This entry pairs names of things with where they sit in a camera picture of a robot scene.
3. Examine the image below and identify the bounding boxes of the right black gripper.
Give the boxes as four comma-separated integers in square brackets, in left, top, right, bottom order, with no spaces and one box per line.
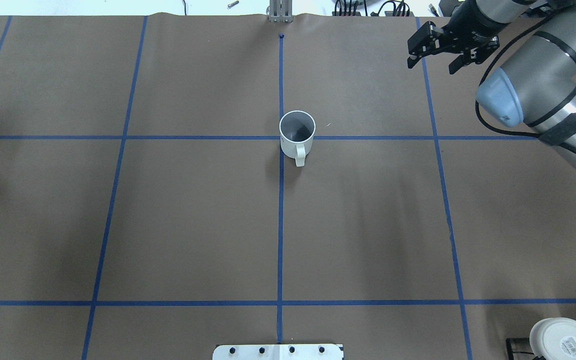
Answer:
[407,5,499,75]

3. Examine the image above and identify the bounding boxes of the white mug dark interior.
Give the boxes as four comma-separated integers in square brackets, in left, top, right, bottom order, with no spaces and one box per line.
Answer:
[278,110,316,167]

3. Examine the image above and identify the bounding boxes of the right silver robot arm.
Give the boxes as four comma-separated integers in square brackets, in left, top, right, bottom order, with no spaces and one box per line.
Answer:
[407,0,576,169]

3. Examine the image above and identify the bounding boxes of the white cup on rack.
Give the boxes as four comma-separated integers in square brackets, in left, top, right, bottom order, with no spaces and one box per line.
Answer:
[529,317,576,360]

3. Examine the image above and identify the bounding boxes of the aluminium frame post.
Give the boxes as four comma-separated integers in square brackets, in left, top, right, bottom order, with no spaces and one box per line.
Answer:
[267,0,294,24]

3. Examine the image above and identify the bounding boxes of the black wire cup rack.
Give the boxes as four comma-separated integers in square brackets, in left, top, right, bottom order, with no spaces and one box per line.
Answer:
[505,337,543,360]

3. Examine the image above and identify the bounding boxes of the white camera pillar with base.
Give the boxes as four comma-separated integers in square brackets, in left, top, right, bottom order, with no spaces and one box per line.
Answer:
[212,343,345,360]

